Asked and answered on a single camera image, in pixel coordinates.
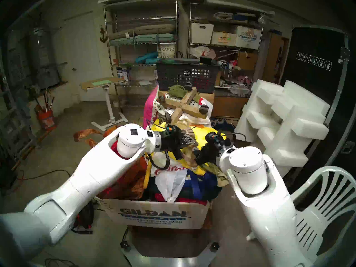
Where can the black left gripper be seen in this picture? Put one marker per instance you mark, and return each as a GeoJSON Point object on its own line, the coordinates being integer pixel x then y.
{"type": "Point", "coordinates": [171, 142]}

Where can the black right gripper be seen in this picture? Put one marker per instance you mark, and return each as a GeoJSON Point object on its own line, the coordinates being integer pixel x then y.
{"type": "Point", "coordinates": [210, 153]}

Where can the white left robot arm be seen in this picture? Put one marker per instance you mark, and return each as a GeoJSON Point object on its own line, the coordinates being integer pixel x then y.
{"type": "Point", "coordinates": [83, 183]}

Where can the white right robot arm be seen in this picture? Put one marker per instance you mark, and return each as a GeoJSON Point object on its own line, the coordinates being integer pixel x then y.
{"type": "Point", "coordinates": [272, 213]}

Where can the yellow towel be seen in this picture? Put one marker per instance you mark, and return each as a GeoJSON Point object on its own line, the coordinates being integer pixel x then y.
{"type": "Point", "coordinates": [198, 130]}

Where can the wooden cross caster dolly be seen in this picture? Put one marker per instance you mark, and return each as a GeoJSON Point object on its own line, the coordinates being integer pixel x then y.
{"type": "Point", "coordinates": [194, 110]}

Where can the blue white patterned cloth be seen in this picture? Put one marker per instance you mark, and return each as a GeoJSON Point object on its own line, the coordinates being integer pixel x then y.
{"type": "Point", "coordinates": [219, 121]}

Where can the white red-target plastic bag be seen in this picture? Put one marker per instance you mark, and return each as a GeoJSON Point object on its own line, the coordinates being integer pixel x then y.
{"type": "Point", "coordinates": [169, 185]}

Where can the red fabric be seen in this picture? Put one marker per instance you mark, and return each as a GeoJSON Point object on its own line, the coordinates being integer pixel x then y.
{"type": "Point", "coordinates": [189, 200]}

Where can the pink white pillow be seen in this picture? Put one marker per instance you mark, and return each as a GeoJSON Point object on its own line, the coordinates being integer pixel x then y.
{"type": "Point", "coordinates": [150, 108]}

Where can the green knit glove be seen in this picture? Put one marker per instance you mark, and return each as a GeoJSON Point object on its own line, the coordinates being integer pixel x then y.
{"type": "Point", "coordinates": [178, 89]}

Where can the brown wooden chest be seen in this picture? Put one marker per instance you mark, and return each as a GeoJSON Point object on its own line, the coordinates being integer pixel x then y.
{"type": "Point", "coordinates": [228, 105]}

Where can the dark plastic mesh basket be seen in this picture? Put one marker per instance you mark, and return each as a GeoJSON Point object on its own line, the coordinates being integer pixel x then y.
{"type": "Point", "coordinates": [172, 74]}

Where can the large Gildan activewear carton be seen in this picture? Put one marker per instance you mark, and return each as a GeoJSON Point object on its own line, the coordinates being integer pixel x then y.
{"type": "Point", "coordinates": [155, 215]}

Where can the black yellow small box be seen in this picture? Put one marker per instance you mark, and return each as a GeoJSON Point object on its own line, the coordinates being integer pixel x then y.
{"type": "Point", "coordinates": [205, 61]}

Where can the pink artificial flowers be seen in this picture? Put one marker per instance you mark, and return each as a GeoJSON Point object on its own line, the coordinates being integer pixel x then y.
{"type": "Point", "coordinates": [243, 79]}

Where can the white overbed table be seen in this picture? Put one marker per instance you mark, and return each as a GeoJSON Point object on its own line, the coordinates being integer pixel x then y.
{"type": "Point", "coordinates": [109, 102]}

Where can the pale plastic shelf bag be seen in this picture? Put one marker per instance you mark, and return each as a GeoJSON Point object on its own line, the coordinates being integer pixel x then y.
{"type": "Point", "coordinates": [200, 52]}

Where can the blue white product box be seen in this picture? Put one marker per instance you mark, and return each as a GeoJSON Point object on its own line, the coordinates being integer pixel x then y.
{"type": "Point", "coordinates": [124, 76]}

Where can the teal blue cushion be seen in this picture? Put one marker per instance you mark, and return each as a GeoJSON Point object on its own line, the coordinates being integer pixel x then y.
{"type": "Point", "coordinates": [146, 57]}

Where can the Hope print pillow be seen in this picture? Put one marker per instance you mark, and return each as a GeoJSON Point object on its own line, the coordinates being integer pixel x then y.
{"type": "Point", "coordinates": [166, 50]}

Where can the black star knob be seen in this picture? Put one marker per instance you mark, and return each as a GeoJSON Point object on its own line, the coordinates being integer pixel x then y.
{"type": "Point", "coordinates": [124, 244]}
{"type": "Point", "coordinates": [214, 245]}

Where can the white foam packing insert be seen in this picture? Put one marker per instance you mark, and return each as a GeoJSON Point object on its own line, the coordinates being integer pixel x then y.
{"type": "Point", "coordinates": [292, 124]}

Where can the orange patterned ribbon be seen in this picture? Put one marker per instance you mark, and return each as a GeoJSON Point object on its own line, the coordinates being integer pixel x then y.
{"type": "Point", "coordinates": [83, 133]}

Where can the white labelled cardboard box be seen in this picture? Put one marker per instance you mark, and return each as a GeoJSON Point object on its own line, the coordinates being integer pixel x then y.
{"type": "Point", "coordinates": [222, 39]}

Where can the mint seat cushion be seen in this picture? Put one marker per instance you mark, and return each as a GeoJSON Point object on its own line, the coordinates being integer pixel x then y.
{"type": "Point", "coordinates": [155, 37]}

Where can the tan seat cushion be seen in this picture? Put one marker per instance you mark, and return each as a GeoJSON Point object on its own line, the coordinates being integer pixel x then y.
{"type": "Point", "coordinates": [155, 28]}

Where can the brown wooden cabinet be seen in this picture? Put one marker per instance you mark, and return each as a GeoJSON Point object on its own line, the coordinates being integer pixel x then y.
{"type": "Point", "coordinates": [271, 57]}

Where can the small white Gildan box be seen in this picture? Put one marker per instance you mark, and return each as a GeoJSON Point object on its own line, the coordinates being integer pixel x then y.
{"type": "Point", "coordinates": [249, 37]}

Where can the white plastic chair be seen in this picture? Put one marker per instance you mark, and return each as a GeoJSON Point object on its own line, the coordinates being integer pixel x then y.
{"type": "Point", "coordinates": [331, 169]}

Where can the white panel door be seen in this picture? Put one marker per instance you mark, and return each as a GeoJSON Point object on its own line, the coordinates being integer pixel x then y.
{"type": "Point", "coordinates": [82, 49]}

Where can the orange plastic bucket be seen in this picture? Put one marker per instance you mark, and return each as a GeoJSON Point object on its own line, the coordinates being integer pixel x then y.
{"type": "Point", "coordinates": [47, 120]}

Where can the black flight case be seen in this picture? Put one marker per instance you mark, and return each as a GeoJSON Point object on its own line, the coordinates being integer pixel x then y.
{"type": "Point", "coordinates": [314, 46]}

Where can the grey water heater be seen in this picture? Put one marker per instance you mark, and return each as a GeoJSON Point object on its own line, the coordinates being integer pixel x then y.
{"type": "Point", "coordinates": [41, 55]}

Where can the aluminium ladder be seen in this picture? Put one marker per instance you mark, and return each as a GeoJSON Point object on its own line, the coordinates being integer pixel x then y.
{"type": "Point", "coordinates": [14, 124]}

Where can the grey furnace unit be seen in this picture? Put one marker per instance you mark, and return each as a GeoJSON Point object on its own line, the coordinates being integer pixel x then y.
{"type": "Point", "coordinates": [15, 69]}

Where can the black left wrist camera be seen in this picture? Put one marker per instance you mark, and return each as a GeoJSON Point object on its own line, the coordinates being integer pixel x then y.
{"type": "Point", "coordinates": [169, 128]}

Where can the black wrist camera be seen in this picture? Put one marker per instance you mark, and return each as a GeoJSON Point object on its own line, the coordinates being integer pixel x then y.
{"type": "Point", "coordinates": [169, 128]}
{"type": "Point", "coordinates": [212, 137]}

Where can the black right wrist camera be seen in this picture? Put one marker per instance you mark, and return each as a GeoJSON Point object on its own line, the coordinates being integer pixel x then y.
{"type": "Point", "coordinates": [212, 137]}

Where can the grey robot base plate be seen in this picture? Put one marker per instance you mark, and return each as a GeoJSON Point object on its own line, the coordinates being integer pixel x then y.
{"type": "Point", "coordinates": [169, 262]}

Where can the anchor wall decoration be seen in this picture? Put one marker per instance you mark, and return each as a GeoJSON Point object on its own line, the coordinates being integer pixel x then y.
{"type": "Point", "coordinates": [103, 38]}

